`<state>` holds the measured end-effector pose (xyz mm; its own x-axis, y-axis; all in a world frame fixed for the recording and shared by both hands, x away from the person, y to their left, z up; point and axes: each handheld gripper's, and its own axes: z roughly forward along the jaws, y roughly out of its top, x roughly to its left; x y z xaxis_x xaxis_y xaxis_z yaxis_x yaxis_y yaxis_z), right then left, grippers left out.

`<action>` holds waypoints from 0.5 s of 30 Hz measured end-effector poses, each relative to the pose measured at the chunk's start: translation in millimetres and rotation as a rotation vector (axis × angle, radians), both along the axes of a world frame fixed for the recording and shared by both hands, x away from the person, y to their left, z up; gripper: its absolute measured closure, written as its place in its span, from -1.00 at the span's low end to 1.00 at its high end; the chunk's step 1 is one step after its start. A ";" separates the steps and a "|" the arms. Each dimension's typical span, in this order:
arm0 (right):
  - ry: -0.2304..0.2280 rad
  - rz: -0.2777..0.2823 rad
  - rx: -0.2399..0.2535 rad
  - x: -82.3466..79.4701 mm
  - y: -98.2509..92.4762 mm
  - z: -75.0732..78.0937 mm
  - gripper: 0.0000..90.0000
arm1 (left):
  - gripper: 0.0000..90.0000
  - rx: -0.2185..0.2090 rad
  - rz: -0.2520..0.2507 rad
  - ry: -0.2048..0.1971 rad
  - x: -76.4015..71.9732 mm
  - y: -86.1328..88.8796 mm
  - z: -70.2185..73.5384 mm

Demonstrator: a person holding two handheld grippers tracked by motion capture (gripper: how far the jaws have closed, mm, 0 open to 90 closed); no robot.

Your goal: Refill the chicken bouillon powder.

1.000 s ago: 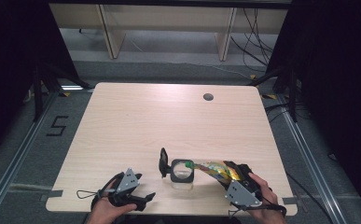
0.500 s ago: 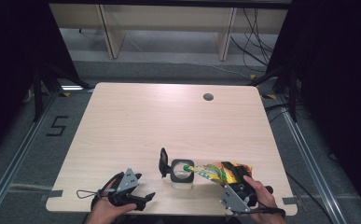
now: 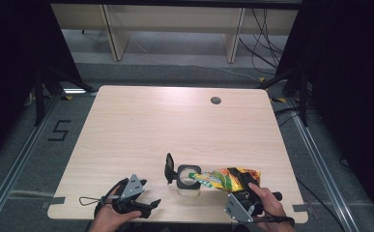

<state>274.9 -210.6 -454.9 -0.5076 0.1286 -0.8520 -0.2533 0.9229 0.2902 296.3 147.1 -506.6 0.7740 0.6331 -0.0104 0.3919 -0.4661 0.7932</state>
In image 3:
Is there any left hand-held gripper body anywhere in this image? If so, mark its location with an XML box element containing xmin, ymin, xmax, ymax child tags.
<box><xmin>109</xmin><ymin>173</ymin><xmax>146</xmax><ymax>217</ymax></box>

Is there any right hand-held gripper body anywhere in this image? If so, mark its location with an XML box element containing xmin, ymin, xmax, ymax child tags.
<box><xmin>224</xmin><ymin>189</ymin><xmax>283</xmax><ymax>224</ymax></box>

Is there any colourful printed snack pouch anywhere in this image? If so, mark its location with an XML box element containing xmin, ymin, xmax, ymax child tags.
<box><xmin>187</xmin><ymin>166</ymin><xmax>262</xmax><ymax>193</ymax></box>

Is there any glass jar with black lid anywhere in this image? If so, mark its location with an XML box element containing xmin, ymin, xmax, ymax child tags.
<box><xmin>163</xmin><ymin>152</ymin><xmax>203</xmax><ymax>197</ymax></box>

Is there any person's right hand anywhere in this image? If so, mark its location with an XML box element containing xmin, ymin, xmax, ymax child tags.
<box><xmin>247</xmin><ymin>182</ymin><xmax>296</xmax><ymax>232</ymax></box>

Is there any person's left hand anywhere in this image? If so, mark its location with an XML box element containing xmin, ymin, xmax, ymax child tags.
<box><xmin>90</xmin><ymin>186</ymin><xmax>143</xmax><ymax>232</ymax></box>

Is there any black metal stand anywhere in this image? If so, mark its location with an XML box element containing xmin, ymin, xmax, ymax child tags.
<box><xmin>256</xmin><ymin>68</ymin><xmax>310</xmax><ymax>128</ymax></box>
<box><xmin>33</xmin><ymin>64</ymin><xmax>98</xmax><ymax>128</ymax></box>

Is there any black curtain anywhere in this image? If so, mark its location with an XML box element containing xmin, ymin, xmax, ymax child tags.
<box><xmin>274</xmin><ymin>0</ymin><xmax>374</xmax><ymax>226</ymax></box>
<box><xmin>0</xmin><ymin>0</ymin><xmax>83</xmax><ymax>165</ymax></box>

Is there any light wooden shelf unit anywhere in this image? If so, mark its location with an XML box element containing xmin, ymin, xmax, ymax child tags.
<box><xmin>50</xmin><ymin>3</ymin><xmax>300</xmax><ymax>64</ymax></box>

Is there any black wrist strap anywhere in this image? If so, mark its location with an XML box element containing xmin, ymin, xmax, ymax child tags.
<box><xmin>251</xmin><ymin>216</ymin><xmax>296</xmax><ymax>227</ymax></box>

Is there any thin black cord loop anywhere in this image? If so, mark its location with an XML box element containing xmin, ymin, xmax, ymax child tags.
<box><xmin>78</xmin><ymin>195</ymin><xmax>106</xmax><ymax>207</ymax></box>

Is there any black floor cable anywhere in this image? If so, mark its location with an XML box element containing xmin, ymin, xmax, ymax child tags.
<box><xmin>295</xmin><ymin>178</ymin><xmax>348</xmax><ymax>232</ymax></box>

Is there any aluminium floor rail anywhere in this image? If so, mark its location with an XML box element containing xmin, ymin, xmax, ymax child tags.
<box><xmin>285</xmin><ymin>96</ymin><xmax>374</xmax><ymax>232</ymax></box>
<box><xmin>0</xmin><ymin>94</ymin><xmax>62</xmax><ymax>232</ymax></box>

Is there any white floor cable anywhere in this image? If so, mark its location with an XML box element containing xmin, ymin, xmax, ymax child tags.
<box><xmin>171</xmin><ymin>62</ymin><xmax>260</xmax><ymax>83</ymax></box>

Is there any bundle of black cables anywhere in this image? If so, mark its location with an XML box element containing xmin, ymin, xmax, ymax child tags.
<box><xmin>238</xmin><ymin>8</ymin><xmax>289</xmax><ymax>77</ymax></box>

